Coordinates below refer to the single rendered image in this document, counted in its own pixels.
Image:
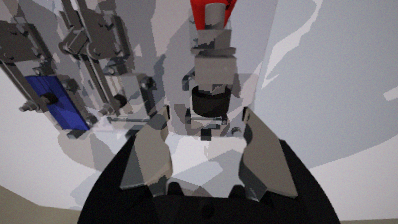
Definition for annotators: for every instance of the dark blue flat plate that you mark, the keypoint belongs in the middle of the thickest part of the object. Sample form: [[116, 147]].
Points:
[[67, 111]]

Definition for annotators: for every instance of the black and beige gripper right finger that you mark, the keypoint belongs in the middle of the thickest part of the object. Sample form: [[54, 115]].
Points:
[[274, 175]]

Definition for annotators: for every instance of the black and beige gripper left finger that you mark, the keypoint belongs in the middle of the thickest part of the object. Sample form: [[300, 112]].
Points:
[[139, 171]]

